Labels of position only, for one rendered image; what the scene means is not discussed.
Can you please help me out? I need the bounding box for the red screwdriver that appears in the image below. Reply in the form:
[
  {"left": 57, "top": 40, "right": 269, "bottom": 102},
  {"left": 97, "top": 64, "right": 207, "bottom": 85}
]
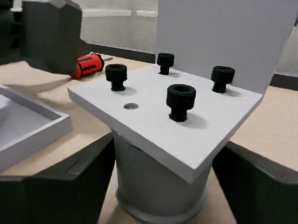
[{"left": 69, "top": 53, "right": 113, "bottom": 79}]

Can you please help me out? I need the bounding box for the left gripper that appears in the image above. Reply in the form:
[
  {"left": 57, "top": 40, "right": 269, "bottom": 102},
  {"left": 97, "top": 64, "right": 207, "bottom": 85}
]
[{"left": 0, "top": 0, "right": 91, "bottom": 75}]

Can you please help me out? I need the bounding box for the grey rectangular tray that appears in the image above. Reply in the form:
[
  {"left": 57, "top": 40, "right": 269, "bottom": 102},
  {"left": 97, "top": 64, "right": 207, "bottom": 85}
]
[{"left": 0, "top": 84, "right": 73, "bottom": 173}]

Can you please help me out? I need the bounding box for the black socket head screw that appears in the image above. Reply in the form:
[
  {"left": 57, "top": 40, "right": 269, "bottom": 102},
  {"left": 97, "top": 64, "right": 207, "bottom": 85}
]
[
  {"left": 157, "top": 53, "right": 175, "bottom": 75},
  {"left": 166, "top": 84, "right": 197, "bottom": 122},
  {"left": 105, "top": 63, "right": 128, "bottom": 91},
  {"left": 210, "top": 66, "right": 235, "bottom": 93}
]

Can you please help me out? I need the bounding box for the white metal bracket with holes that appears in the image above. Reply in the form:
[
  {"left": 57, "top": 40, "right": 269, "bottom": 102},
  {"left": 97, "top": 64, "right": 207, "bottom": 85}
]
[{"left": 67, "top": 0, "right": 298, "bottom": 184}]

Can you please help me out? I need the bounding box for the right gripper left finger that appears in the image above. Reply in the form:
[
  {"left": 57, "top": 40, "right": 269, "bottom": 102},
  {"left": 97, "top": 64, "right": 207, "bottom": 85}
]
[{"left": 0, "top": 132, "right": 116, "bottom": 224}]

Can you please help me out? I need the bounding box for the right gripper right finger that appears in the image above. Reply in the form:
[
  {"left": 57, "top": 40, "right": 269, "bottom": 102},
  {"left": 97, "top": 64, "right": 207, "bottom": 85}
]
[{"left": 212, "top": 140, "right": 298, "bottom": 224}]

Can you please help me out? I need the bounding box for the grey cylinder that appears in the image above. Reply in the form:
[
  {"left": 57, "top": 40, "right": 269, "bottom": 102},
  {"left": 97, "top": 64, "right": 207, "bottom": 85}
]
[{"left": 109, "top": 127, "right": 214, "bottom": 224}]

